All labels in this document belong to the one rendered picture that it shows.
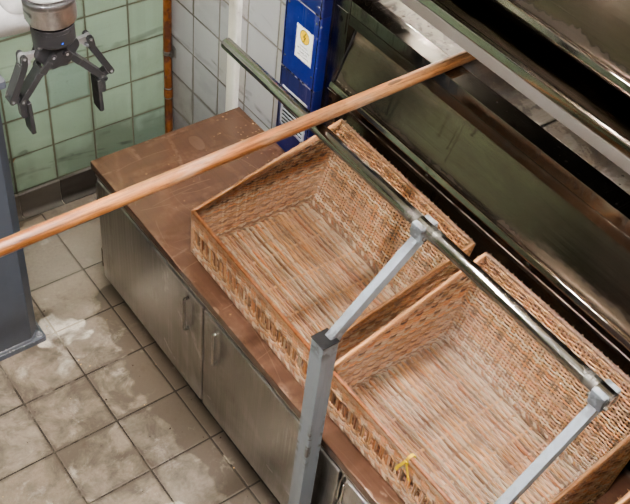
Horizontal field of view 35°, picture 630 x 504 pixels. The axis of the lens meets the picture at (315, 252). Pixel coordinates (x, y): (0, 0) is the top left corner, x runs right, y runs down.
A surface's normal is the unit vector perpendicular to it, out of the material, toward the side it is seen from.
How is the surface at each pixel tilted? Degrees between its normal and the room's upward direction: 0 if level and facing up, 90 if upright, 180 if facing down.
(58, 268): 0
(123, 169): 0
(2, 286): 90
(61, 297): 0
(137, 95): 90
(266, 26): 90
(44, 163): 90
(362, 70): 70
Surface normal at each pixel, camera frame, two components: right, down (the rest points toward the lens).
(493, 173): -0.72, 0.11
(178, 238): 0.09, -0.70
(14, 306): 0.60, 0.61
